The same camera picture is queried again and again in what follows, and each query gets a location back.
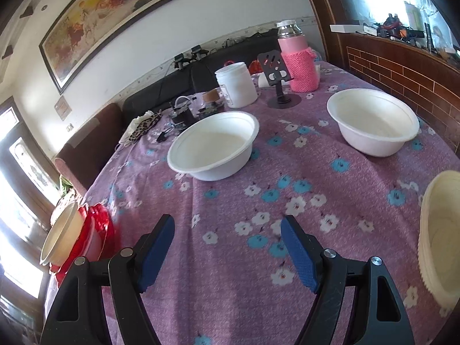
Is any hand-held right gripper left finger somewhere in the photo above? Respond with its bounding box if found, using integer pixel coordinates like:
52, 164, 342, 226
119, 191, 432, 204
39, 214, 175, 345

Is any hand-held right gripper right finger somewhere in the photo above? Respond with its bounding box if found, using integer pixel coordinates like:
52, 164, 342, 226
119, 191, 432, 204
280, 215, 414, 345

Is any cream ribbed bowl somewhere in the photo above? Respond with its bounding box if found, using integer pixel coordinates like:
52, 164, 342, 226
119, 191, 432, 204
418, 170, 460, 310
39, 200, 89, 267

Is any red plate with gold lettering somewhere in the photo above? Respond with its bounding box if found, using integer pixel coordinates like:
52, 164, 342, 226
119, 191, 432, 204
48, 206, 117, 286

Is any white paper bowl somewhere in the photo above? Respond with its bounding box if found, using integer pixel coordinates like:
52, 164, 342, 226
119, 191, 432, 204
326, 88, 420, 158
167, 111, 260, 181

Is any purple floral tablecloth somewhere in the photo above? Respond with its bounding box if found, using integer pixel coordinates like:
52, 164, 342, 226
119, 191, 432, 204
43, 59, 460, 345

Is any brown armchair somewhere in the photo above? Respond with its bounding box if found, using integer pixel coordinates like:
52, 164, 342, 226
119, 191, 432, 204
54, 102, 126, 196

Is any black pump with clear dome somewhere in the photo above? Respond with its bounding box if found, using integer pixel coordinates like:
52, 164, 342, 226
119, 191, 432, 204
169, 95, 196, 132

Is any wooden glass door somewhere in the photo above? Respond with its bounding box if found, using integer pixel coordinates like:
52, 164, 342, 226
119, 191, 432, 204
0, 97, 62, 331

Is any dark cylinder with wooden knob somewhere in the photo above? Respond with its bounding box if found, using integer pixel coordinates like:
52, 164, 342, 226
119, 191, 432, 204
198, 91, 225, 116

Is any black sofa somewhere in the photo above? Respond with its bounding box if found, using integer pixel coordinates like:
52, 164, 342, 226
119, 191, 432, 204
122, 34, 281, 116

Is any white plastic jar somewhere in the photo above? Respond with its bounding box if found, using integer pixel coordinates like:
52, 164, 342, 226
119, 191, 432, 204
215, 62, 258, 109

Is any pink bottle with knitted sleeve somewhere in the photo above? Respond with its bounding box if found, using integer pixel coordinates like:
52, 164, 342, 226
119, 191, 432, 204
276, 20, 320, 92

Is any black phone stand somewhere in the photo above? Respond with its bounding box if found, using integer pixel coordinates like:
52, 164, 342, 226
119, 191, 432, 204
257, 52, 302, 108

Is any brick pattern wooden ledge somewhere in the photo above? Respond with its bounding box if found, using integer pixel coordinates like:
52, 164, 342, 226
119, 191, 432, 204
320, 25, 460, 141

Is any white flat box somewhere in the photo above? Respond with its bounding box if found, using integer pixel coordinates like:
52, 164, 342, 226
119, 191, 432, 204
330, 22, 363, 34

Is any framed horse painting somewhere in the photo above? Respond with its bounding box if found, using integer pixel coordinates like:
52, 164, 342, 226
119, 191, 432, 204
39, 0, 178, 95

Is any pile of gadgets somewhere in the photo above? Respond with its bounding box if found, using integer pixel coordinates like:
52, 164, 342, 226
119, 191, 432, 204
363, 12, 460, 58

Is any small wall plaque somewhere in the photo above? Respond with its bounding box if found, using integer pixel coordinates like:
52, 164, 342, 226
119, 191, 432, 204
54, 96, 70, 121

